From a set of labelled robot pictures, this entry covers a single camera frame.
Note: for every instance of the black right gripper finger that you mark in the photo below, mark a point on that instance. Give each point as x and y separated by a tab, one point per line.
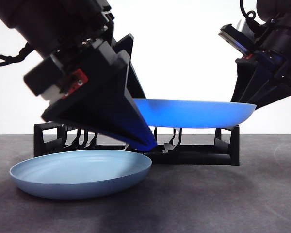
242	82
266	89

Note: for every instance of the black plate rack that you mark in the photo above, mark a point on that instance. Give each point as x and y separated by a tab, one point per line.
208	157

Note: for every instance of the blue round plate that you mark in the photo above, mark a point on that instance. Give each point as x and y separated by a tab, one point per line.
80	174

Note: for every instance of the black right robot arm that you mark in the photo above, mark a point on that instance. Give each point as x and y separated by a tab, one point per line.
281	36

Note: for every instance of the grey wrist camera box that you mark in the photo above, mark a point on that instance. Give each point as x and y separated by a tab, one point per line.
237	36
43	77

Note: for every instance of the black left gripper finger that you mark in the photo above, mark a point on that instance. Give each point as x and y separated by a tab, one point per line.
128	48
99	104

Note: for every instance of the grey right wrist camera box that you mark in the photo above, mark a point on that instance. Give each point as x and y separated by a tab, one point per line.
237	36

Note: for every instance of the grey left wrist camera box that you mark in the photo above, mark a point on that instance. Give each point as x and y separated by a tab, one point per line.
43	77

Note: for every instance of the green round plate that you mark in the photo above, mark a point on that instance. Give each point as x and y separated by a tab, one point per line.
196	114

